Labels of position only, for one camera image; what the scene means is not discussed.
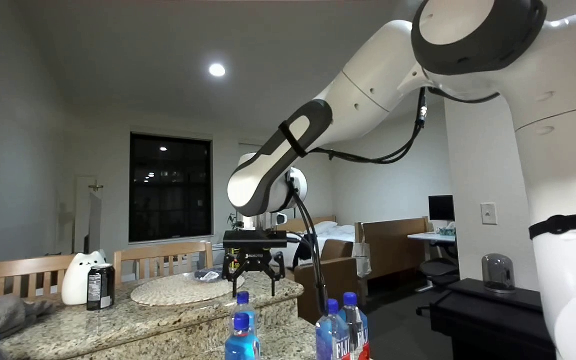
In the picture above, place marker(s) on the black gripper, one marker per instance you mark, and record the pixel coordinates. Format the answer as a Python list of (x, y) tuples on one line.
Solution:
[(254, 242)]

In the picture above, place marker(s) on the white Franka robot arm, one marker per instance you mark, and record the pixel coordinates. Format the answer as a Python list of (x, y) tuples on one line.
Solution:
[(381, 81)]

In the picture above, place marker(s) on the brown cardboard box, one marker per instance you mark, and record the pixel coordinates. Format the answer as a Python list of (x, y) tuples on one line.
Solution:
[(341, 273)]

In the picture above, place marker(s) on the bed with white bedding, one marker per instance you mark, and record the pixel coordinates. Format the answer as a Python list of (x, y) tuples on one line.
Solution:
[(334, 233)]

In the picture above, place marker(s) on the round woven placemat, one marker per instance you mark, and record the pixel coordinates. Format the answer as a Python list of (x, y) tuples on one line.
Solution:
[(169, 290)]

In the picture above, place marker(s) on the wooden dining chair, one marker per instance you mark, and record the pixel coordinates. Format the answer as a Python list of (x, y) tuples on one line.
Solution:
[(14, 267), (161, 250)]

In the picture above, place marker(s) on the dark window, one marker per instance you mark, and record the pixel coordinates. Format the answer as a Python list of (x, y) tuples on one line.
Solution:
[(169, 200)]

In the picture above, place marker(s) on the black bottle with label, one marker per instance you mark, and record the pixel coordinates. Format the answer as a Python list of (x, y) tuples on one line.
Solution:
[(101, 290)]

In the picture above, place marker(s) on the white desk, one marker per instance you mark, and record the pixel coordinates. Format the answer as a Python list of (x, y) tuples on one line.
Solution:
[(431, 236)]

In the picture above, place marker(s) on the white door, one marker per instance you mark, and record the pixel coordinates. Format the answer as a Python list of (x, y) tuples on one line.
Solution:
[(81, 220)]

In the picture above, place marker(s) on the black office chair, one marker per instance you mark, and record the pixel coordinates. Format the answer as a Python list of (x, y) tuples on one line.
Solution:
[(440, 273)]

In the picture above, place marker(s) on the computer monitor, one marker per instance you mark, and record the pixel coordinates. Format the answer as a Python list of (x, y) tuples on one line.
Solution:
[(440, 208)]

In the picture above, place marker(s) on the round ceiling light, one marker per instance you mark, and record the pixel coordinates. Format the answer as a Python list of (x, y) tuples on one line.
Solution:
[(217, 71)]

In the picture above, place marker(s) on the black robot stand box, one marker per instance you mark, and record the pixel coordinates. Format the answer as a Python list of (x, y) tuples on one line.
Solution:
[(488, 326)]

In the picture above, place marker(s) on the grey device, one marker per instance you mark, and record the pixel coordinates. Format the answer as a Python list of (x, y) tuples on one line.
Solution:
[(498, 273)]

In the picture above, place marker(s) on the grey cloth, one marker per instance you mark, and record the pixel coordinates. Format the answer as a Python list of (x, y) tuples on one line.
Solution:
[(0, 312)]

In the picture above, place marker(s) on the wooden bed frame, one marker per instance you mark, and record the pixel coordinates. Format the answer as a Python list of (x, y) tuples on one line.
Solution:
[(394, 250)]

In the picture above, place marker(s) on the wall cross ornament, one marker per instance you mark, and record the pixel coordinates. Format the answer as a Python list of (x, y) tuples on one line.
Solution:
[(95, 187)]

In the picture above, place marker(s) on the white light switch plate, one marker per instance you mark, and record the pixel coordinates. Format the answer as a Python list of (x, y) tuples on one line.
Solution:
[(488, 213)]

